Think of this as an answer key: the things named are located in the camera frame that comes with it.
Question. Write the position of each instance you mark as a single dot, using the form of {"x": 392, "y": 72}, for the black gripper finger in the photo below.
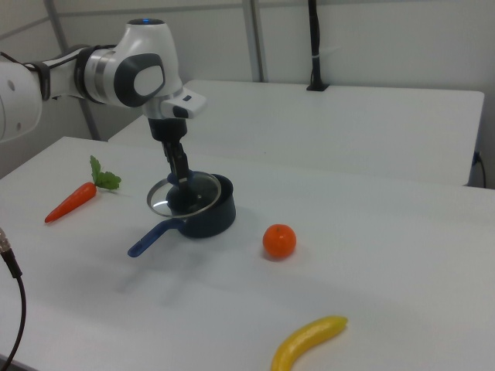
{"x": 169, "y": 154}
{"x": 181, "y": 162}

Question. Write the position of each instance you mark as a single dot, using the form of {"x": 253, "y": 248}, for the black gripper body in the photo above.
{"x": 168, "y": 129}

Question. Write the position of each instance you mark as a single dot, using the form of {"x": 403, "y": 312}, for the glass lid with blue knob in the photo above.
{"x": 209, "y": 189}

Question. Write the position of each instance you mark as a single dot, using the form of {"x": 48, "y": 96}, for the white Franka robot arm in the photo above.
{"x": 143, "y": 46}

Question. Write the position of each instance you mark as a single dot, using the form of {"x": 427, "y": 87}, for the orange carrot with green leaves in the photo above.
{"x": 73, "y": 201}

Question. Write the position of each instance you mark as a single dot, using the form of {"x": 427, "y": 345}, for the orange plastic tangerine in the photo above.
{"x": 279, "y": 241}

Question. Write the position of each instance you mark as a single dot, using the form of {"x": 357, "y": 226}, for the white side table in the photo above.
{"x": 348, "y": 127}

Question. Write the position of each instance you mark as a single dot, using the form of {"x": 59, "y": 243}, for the yellow plastic banana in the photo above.
{"x": 305, "y": 336}

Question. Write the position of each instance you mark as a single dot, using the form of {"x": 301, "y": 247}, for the black camera pole with base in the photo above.
{"x": 317, "y": 46}

